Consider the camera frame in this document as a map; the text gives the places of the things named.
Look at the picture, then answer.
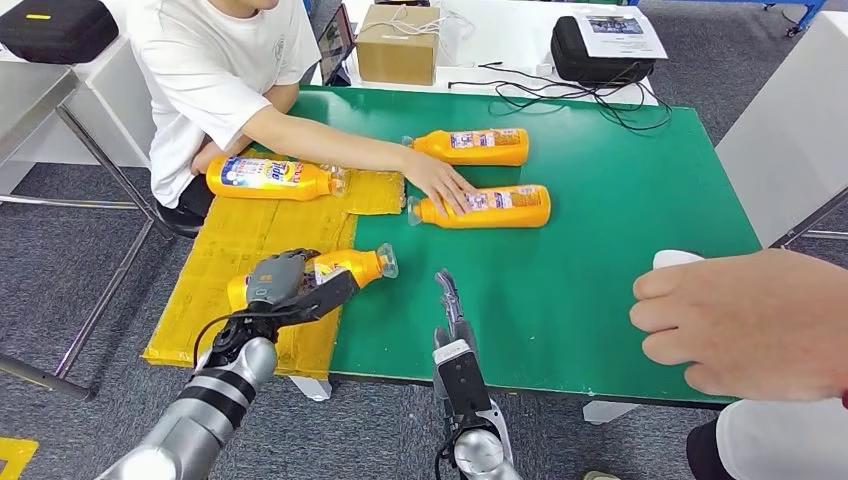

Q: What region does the white table foot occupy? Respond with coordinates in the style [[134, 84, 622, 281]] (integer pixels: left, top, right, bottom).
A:
[[582, 400, 641, 427], [289, 376, 333, 403]]

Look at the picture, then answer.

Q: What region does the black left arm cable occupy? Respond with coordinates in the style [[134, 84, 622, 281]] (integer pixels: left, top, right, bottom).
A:
[[192, 307, 280, 372]]

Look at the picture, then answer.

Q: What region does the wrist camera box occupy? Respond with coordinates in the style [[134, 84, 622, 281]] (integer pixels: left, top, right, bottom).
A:
[[264, 268, 363, 330], [431, 339, 496, 427]]

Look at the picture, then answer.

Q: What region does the black bag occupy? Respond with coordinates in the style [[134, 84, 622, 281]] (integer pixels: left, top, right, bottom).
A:
[[550, 16, 657, 89]]

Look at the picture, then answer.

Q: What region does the black tablet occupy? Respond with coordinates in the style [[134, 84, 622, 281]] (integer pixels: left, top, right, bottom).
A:
[[316, 3, 358, 87]]

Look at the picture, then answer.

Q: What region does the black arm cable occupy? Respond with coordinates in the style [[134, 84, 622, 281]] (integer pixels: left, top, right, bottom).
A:
[[192, 307, 280, 372], [433, 423, 465, 480]]

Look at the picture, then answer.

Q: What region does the brown cardboard box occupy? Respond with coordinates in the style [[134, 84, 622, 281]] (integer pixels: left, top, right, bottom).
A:
[[355, 5, 443, 87]]

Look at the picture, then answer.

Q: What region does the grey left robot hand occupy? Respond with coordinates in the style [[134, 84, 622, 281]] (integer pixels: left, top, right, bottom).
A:
[[245, 250, 323, 309]]

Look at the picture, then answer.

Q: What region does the black stool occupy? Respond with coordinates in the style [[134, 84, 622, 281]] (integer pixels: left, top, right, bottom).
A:
[[155, 201, 204, 240]]

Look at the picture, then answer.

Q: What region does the person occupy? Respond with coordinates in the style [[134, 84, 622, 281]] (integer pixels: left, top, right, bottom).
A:
[[125, 0, 480, 230], [629, 248, 848, 480]]

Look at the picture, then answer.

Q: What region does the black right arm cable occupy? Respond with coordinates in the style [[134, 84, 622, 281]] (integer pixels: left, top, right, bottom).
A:
[[433, 423, 465, 480]]

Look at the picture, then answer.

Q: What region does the yellow taped cardboard mat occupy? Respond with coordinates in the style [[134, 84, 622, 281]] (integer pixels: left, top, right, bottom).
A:
[[142, 148, 407, 382]]

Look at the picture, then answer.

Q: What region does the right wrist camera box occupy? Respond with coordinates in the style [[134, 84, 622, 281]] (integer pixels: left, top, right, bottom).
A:
[[431, 339, 496, 427]]

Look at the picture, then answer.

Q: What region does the black case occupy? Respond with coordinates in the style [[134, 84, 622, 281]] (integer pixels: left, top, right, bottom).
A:
[[0, 0, 121, 66]]

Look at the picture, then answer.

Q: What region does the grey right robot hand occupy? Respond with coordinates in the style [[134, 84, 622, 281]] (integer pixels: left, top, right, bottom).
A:
[[433, 268, 482, 354]]

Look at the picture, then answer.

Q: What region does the white cord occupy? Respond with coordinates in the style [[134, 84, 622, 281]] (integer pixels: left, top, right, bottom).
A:
[[360, 5, 478, 41]]

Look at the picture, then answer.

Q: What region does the white side table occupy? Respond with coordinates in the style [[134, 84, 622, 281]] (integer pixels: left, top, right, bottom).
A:
[[715, 11, 848, 252]]

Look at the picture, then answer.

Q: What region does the orange detergent bottle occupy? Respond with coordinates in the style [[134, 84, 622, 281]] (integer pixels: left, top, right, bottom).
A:
[[226, 243, 399, 313], [205, 155, 348, 203], [401, 128, 531, 168], [406, 184, 552, 231]]

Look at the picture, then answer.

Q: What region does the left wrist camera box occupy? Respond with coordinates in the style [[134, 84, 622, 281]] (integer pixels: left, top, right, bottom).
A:
[[264, 268, 363, 330]]

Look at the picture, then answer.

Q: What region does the printed paper sheet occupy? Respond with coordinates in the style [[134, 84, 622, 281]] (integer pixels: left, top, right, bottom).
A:
[[573, 6, 669, 61]]

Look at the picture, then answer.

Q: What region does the white rounded device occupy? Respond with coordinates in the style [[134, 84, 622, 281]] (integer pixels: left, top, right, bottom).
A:
[[652, 249, 706, 272]]

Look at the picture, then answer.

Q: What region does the grey steel table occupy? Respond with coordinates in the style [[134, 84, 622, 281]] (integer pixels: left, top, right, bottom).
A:
[[0, 62, 159, 402]]

